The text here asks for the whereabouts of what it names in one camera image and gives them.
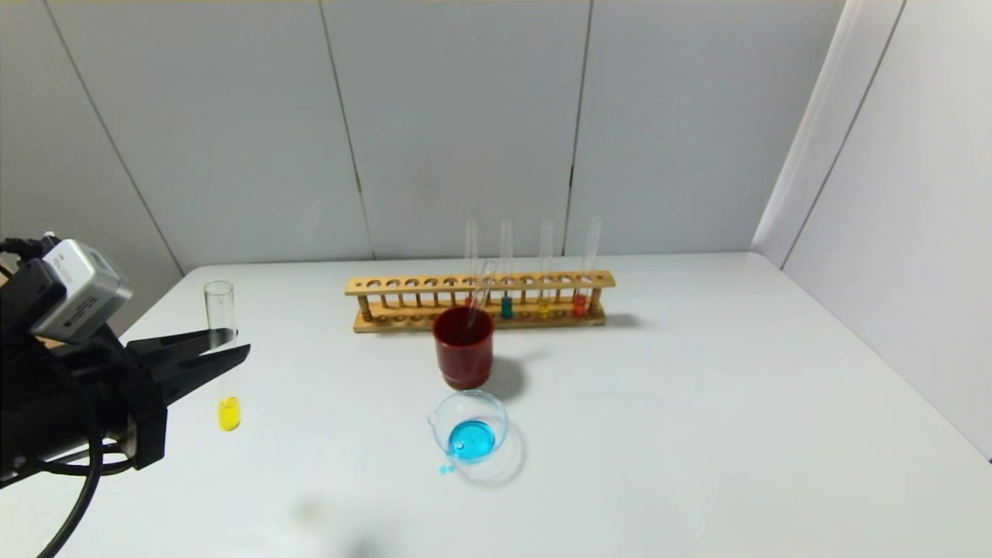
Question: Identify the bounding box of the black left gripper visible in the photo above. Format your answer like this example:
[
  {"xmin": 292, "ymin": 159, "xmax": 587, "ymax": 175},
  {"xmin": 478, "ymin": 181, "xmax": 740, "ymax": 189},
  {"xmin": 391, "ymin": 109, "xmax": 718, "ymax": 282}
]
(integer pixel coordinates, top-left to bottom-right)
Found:
[{"xmin": 9, "ymin": 327, "xmax": 252, "ymax": 473}]

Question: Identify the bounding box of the test tube with yellow pigment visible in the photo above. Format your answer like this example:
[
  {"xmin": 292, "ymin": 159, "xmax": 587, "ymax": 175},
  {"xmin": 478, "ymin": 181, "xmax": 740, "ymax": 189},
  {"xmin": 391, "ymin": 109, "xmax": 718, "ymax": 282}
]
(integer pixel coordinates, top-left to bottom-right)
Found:
[
  {"xmin": 538, "ymin": 218, "xmax": 554, "ymax": 319},
  {"xmin": 203, "ymin": 280, "xmax": 243, "ymax": 433}
]

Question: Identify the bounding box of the test tube with blue pigment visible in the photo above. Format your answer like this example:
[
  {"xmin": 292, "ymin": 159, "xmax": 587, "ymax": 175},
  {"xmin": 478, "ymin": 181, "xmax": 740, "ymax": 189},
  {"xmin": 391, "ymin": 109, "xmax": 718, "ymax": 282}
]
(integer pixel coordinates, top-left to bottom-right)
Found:
[
  {"xmin": 500, "ymin": 219, "xmax": 516, "ymax": 320},
  {"xmin": 465, "ymin": 260, "xmax": 497, "ymax": 342}
]

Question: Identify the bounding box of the wooden test tube rack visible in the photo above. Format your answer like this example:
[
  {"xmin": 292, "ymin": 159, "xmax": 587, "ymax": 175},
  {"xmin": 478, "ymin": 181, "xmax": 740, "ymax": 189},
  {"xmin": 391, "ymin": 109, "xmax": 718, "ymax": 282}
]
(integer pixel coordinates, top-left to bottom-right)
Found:
[{"xmin": 345, "ymin": 270, "xmax": 618, "ymax": 334}]

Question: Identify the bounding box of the test tube with red pigment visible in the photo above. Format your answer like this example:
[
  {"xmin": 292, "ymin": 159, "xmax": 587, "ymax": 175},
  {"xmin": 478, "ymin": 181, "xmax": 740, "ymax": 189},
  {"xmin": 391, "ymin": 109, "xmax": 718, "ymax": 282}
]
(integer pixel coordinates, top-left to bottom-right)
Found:
[
  {"xmin": 464, "ymin": 220, "xmax": 479, "ymax": 308},
  {"xmin": 572, "ymin": 219, "xmax": 603, "ymax": 318}
]

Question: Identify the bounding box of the red plastic cup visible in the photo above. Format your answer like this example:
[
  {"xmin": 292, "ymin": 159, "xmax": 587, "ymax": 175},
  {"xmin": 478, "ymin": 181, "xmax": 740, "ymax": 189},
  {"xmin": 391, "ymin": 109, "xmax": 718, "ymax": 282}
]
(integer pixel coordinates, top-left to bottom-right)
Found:
[{"xmin": 432, "ymin": 305, "xmax": 496, "ymax": 390}]

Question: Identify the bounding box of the clear glass beaker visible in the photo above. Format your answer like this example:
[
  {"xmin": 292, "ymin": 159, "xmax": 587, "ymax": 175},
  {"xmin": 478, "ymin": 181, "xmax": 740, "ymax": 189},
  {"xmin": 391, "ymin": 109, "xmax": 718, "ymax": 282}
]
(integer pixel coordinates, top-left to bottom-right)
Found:
[{"xmin": 428, "ymin": 389, "xmax": 514, "ymax": 466}]

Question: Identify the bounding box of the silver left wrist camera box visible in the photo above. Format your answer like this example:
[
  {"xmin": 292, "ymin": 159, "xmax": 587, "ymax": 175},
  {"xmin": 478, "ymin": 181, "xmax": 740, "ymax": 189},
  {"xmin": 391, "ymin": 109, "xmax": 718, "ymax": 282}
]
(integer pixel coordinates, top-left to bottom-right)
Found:
[{"xmin": 31, "ymin": 239, "xmax": 133, "ymax": 344}]

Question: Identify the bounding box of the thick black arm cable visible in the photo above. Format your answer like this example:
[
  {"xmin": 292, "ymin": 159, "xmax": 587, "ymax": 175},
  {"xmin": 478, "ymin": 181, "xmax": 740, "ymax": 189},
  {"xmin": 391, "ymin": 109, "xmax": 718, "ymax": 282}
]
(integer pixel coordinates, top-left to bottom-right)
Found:
[{"xmin": 0, "ymin": 236, "xmax": 133, "ymax": 558}]

